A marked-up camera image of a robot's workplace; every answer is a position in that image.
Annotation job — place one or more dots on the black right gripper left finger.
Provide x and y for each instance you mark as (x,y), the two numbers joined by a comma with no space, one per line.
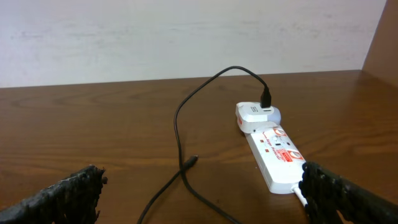
(71,200)

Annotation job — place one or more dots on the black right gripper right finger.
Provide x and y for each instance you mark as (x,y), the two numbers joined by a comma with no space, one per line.
(332,199)

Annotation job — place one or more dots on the white power strip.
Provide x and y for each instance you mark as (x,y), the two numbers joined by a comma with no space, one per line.
(278,159)

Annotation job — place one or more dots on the white USB charger plug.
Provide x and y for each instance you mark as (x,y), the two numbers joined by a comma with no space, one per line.
(251,118)

